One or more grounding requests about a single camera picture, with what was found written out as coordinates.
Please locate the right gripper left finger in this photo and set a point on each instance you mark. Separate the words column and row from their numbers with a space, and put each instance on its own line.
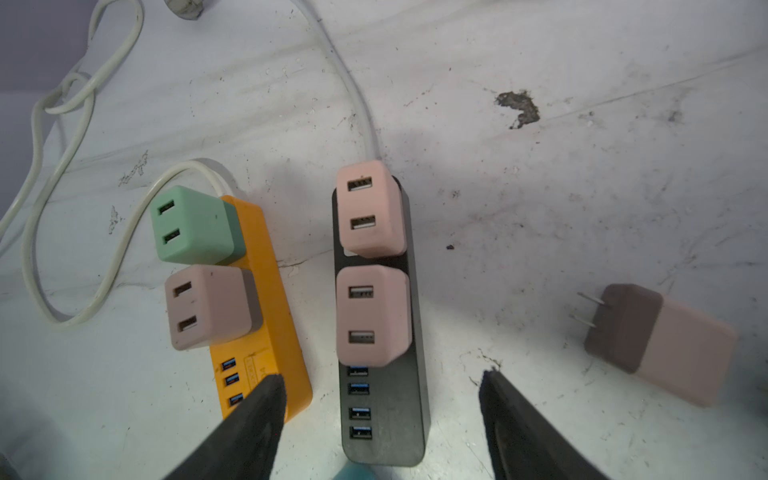
column 245, row 444

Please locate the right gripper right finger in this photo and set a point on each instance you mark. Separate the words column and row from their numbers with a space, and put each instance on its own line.
column 522, row 443

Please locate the black power strip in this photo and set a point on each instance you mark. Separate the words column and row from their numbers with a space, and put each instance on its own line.
column 384, row 411

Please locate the pink plug black strip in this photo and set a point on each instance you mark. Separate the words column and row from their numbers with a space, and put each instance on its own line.
column 373, row 313
column 370, row 211

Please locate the pink plug on orange strip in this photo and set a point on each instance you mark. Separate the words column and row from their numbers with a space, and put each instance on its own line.
column 211, row 304

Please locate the green plug on orange strip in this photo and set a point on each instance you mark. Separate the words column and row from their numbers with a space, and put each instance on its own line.
column 191, row 227

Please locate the orange power strip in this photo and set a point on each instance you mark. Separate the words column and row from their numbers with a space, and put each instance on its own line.
column 240, row 365

